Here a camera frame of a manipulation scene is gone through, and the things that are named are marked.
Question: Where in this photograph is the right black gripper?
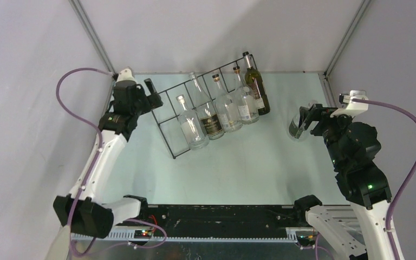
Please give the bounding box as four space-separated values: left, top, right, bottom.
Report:
297 102 354 167

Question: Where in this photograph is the clear bottle silver cap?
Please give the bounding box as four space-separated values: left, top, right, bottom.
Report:
176 95 209 150

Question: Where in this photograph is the tall clear bottle black label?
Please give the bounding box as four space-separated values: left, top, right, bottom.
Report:
189 72 224 140

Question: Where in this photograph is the clear bottle black cork stopper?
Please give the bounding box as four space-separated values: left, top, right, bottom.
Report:
212 74 243 133

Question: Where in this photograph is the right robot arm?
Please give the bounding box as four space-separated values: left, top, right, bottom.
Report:
289 103 403 259

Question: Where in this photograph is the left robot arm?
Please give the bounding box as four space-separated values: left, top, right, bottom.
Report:
53 79 163 238

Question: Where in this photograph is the clear bottle brown stopper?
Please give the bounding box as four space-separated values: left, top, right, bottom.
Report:
233 66 259 125

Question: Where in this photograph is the dark green wine bottle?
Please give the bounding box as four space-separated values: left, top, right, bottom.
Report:
243 51 271 115

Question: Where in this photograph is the small circuit board right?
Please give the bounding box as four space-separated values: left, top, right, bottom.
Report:
297 235 316 242

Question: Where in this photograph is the small circuit board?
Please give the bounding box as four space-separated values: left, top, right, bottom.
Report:
133 230 153 239
297 235 316 242

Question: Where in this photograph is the small circuit board left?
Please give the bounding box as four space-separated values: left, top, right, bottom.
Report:
133 230 153 239

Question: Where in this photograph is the black wire wine rack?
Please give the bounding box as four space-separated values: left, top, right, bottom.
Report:
152 57 246 159

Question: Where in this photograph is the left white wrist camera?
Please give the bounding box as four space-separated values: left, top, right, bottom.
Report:
114 67 137 88

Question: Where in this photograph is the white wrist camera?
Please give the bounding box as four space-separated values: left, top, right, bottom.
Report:
330 90 368 118
114 67 137 88

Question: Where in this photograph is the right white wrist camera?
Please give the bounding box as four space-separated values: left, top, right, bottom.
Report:
330 90 368 118

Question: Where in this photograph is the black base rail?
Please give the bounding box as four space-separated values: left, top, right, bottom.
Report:
137 204 309 239

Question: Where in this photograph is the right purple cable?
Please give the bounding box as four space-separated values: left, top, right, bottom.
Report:
351 99 416 260

